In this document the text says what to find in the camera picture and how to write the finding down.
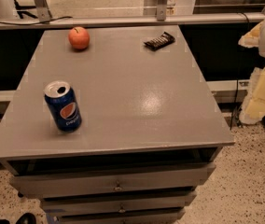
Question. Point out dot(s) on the grey metal rail frame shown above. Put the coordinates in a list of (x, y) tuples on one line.
[(44, 19)]

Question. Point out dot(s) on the black snack bar wrapper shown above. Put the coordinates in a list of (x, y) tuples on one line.
[(160, 42)]

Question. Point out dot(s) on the middle grey drawer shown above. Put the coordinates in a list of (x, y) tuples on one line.
[(121, 203)]

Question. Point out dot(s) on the top grey drawer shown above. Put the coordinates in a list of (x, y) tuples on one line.
[(111, 181)]

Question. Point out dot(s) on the grey drawer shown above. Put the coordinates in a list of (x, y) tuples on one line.
[(111, 181), (121, 203), (167, 215)]

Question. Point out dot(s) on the blue pepsi can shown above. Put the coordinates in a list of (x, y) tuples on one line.
[(62, 104)]

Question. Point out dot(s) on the black object on floor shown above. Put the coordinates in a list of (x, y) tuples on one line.
[(27, 218)]

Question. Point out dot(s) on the bottom grey drawer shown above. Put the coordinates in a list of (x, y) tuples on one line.
[(167, 215)]

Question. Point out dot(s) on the red apple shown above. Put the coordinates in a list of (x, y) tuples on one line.
[(79, 38)]

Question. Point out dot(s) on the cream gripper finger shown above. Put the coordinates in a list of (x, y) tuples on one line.
[(253, 106), (251, 38)]

